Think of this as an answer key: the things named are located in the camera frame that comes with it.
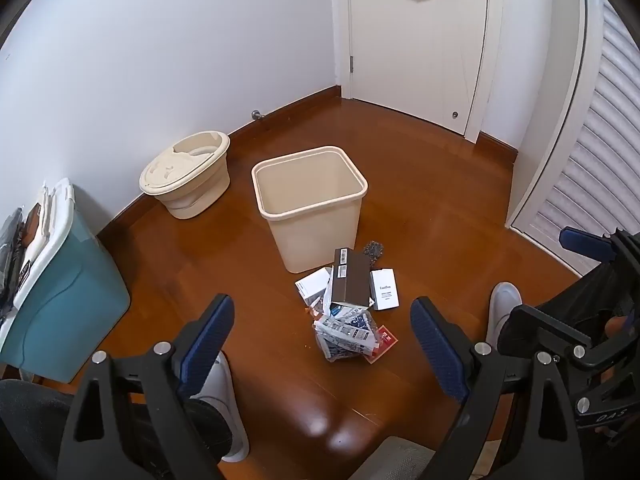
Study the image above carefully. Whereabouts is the white louvered closet door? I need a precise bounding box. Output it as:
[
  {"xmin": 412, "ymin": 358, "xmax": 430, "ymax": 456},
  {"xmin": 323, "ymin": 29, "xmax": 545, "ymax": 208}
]
[{"xmin": 505, "ymin": 0, "xmax": 640, "ymax": 276}]

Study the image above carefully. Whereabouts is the beige square trash bin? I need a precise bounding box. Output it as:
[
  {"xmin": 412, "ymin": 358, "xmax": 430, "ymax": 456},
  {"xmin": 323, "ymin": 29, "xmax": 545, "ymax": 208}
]
[{"xmin": 251, "ymin": 146, "xmax": 369, "ymax": 274}]

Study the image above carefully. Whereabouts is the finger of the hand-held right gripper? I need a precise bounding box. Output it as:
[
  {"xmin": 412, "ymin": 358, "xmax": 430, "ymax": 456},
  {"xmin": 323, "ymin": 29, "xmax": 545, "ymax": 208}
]
[
  {"xmin": 559, "ymin": 226, "xmax": 640, "ymax": 267},
  {"xmin": 497, "ymin": 304, "xmax": 603, "ymax": 368}
]

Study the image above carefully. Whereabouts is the person's white slipper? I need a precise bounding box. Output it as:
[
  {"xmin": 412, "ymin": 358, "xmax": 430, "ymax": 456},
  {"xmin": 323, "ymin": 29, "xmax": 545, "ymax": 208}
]
[
  {"xmin": 487, "ymin": 282, "xmax": 523, "ymax": 356},
  {"xmin": 192, "ymin": 350, "xmax": 251, "ymax": 463}
]

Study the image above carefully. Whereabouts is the person's left white slipper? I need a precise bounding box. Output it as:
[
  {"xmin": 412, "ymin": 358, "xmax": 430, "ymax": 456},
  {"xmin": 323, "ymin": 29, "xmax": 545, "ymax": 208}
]
[{"xmin": 192, "ymin": 350, "xmax": 251, "ymax": 463}]

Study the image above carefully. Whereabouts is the brown cardboard box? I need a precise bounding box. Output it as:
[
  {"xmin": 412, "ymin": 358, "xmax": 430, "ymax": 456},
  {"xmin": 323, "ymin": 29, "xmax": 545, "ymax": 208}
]
[{"xmin": 327, "ymin": 247, "xmax": 371, "ymax": 308}]

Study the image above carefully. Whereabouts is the red paper card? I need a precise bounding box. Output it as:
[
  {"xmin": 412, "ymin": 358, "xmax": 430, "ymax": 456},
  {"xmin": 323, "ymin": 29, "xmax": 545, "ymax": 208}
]
[{"xmin": 364, "ymin": 325, "xmax": 398, "ymax": 365}]

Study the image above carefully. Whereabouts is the grey chair seat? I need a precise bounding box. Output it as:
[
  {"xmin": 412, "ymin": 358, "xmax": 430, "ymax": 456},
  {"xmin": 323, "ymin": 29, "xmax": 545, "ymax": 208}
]
[{"xmin": 350, "ymin": 436, "xmax": 501, "ymax": 480}]

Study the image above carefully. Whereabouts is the white flat box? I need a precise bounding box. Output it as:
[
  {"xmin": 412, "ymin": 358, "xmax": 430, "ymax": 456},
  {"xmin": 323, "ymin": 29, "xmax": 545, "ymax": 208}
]
[{"xmin": 294, "ymin": 267, "xmax": 333, "ymax": 306}]

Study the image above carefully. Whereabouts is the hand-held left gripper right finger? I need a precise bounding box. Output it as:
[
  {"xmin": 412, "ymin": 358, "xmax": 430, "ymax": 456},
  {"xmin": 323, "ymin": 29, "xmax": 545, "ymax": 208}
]
[{"xmin": 410, "ymin": 296, "xmax": 581, "ymax": 480}]

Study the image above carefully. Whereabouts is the black pouch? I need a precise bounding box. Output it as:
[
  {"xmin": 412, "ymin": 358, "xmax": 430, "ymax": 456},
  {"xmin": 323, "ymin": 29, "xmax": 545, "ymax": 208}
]
[{"xmin": 0, "ymin": 207, "xmax": 27, "ymax": 313}]

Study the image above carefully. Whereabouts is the clear printed plastic packet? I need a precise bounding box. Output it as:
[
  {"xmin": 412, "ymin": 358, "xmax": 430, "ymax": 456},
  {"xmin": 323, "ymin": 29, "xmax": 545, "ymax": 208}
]
[{"xmin": 312, "ymin": 305, "xmax": 378, "ymax": 361}]

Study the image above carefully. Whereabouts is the person's right white slipper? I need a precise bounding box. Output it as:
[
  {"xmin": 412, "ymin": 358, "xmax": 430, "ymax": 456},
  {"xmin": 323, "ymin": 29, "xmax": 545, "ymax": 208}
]
[{"xmin": 487, "ymin": 282, "xmax": 523, "ymax": 356}]

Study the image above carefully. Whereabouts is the beige round lidded bucket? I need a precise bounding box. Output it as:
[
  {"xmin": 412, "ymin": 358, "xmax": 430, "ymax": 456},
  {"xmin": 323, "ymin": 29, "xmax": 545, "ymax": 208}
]
[{"xmin": 139, "ymin": 131, "xmax": 232, "ymax": 220}]

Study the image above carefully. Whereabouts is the teal storage box white lid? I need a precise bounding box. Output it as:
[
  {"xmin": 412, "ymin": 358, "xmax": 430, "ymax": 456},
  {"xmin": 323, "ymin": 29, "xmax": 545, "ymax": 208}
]
[{"xmin": 0, "ymin": 177, "xmax": 132, "ymax": 383}]

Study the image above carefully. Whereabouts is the small brown case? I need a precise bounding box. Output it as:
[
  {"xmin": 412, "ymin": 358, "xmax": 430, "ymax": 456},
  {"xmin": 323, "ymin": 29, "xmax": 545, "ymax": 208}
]
[{"xmin": 22, "ymin": 202, "xmax": 47, "ymax": 261}]

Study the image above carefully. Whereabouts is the white box dark label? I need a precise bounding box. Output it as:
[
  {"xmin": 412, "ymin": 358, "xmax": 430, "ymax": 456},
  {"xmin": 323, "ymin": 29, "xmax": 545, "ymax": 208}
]
[{"xmin": 369, "ymin": 268, "xmax": 400, "ymax": 312}]

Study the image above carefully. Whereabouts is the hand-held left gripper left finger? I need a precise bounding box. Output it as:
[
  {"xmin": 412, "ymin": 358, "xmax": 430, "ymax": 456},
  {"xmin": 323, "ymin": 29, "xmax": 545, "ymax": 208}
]
[{"xmin": 56, "ymin": 294, "xmax": 236, "ymax": 480}]

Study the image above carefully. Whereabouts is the person's right leg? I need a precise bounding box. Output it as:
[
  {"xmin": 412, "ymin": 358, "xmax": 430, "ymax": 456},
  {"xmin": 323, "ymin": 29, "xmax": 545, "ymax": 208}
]
[{"xmin": 497, "ymin": 260, "xmax": 640, "ymax": 351}]

